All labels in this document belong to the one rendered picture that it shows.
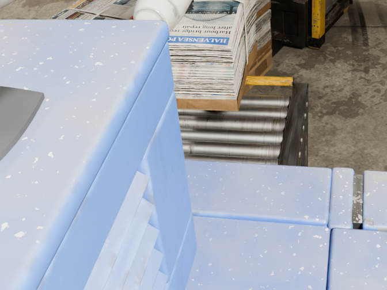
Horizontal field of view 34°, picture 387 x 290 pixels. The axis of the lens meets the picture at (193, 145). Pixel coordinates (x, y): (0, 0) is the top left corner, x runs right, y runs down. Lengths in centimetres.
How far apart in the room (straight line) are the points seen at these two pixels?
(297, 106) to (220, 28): 45
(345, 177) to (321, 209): 5
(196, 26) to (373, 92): 200
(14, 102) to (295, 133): 160
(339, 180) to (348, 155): 255
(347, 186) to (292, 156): 125
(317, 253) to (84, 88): 25
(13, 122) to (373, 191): 34
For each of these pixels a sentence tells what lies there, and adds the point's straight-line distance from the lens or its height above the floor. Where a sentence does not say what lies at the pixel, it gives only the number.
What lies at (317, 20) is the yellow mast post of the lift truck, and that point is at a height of 21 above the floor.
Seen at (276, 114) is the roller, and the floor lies 79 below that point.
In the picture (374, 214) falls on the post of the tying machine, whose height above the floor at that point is 155.
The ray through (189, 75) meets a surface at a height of 105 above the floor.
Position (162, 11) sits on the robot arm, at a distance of 140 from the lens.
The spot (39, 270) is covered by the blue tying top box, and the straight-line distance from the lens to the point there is 25.
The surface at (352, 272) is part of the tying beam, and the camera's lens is 49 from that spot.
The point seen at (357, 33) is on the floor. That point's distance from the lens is 418.
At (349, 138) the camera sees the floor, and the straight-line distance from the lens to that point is 323.
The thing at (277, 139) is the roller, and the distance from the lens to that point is 189.
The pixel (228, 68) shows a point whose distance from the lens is 167.
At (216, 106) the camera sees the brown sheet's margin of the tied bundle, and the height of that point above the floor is 95.
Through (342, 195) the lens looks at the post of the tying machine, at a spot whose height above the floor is 155.
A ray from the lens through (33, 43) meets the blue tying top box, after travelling 39.
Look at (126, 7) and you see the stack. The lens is 272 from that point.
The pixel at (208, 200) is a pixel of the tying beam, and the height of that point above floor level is 155.
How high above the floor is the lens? 192
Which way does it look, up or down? 36 degrees down
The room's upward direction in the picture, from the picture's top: 7 degrees counter-clockwise
